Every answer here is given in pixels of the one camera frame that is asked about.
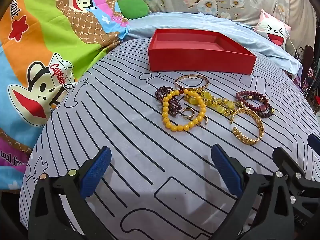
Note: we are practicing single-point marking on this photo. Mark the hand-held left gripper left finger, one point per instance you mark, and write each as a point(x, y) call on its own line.
point(96, 170)

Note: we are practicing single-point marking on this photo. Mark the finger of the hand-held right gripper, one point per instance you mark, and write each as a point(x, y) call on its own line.
point(315, 143)
point(287, 162)

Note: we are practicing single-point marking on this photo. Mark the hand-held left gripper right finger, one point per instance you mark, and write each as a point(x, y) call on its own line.
point(226, 167)

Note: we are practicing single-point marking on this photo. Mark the gold filigree cuff bangle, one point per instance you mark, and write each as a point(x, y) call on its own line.
point(260, 125)

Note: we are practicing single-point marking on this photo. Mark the gold hoop earring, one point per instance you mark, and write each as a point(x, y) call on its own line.
point(191, 115)
point(207, 121)

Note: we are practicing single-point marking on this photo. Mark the rose gold bangle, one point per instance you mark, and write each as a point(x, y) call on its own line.
point(197, 88)

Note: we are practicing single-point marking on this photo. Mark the red jewelry box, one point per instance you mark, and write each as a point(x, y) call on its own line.
point(200, 60)

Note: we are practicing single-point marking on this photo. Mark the purple floral cloth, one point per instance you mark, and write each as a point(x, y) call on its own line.
point(298, 83)

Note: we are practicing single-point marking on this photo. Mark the dark metal chair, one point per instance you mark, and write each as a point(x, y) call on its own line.
point(308, 60)

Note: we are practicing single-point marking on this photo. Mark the pink cat face pillow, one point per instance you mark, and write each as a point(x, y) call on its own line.
point(272, 28)

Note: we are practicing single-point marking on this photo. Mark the colourful cartoon printed blanket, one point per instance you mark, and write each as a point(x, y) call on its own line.
point(37, 42)

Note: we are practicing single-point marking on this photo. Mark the light blue bed sheet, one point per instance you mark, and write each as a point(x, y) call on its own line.
point(175, 20)

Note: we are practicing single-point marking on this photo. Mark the green plush cushion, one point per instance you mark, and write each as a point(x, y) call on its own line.
point(132, 7)

